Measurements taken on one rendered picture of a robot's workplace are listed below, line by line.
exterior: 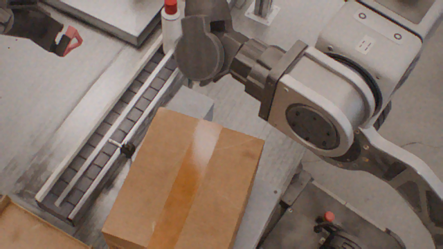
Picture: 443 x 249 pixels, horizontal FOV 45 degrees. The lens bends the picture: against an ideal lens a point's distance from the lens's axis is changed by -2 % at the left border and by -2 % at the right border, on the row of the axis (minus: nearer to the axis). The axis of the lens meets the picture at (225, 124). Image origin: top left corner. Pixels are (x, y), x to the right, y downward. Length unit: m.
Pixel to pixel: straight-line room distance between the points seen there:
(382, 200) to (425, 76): 0.74
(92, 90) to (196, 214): 0.63
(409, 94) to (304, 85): 2.02
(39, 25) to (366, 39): 0.65
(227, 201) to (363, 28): 0.45
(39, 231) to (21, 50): 0.57
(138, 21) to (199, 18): 0.84
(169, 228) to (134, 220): 0.07
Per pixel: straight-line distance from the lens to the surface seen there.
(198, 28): 0.81
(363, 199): 2.40
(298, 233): 2.00
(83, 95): 1.56
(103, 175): 1.38
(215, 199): 1.08
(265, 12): 1.70
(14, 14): 1.09
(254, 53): 0.80
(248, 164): 1.11
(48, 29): 1.16
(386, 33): 0.82
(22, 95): 1.60
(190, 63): 0.82
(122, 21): 1.64
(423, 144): 2.63
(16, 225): 1.42
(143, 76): 1.51
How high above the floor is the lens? 2.12
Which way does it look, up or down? 60 degrees down
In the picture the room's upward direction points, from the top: 7 degrees clockwise
